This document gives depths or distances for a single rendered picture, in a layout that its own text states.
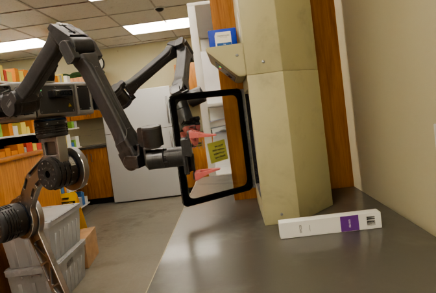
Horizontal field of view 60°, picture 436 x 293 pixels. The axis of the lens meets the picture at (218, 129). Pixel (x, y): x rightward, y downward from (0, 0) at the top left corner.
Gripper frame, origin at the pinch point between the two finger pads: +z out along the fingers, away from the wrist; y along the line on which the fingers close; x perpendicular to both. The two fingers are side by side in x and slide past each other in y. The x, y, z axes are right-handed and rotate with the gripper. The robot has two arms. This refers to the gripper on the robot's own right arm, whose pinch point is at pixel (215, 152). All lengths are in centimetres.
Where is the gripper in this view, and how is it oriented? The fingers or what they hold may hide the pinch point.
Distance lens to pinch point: 108.6
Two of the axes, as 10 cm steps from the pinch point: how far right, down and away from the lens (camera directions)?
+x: 0.2, -0.6, 10.0
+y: -1.2, -9.9, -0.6
